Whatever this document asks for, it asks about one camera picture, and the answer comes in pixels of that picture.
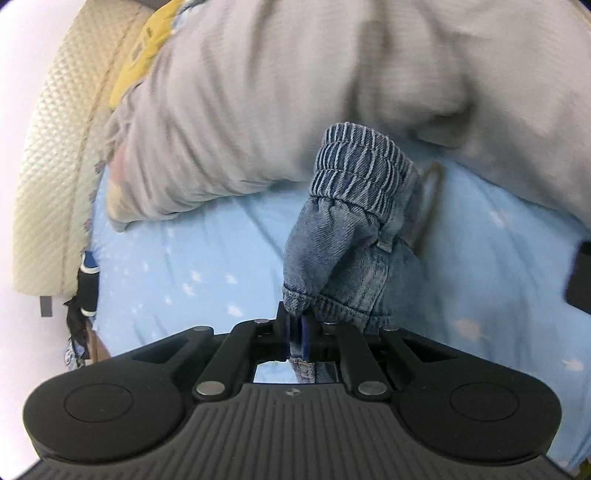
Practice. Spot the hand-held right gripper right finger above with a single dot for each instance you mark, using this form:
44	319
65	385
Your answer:
304	340

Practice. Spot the dark object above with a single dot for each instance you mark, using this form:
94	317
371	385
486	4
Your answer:
580	281

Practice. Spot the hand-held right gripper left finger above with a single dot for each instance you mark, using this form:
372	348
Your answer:
290	336

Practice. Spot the grey sweatshirt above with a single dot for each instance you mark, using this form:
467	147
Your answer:
286	92

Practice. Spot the printed cloth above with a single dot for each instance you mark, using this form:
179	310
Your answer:
81	344

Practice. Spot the yellow cloth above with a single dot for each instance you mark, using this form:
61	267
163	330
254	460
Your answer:
138	60

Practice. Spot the light blue star bed sheet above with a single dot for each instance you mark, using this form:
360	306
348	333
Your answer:
184	258

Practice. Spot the blue denim pants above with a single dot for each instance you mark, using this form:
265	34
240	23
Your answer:
351	240

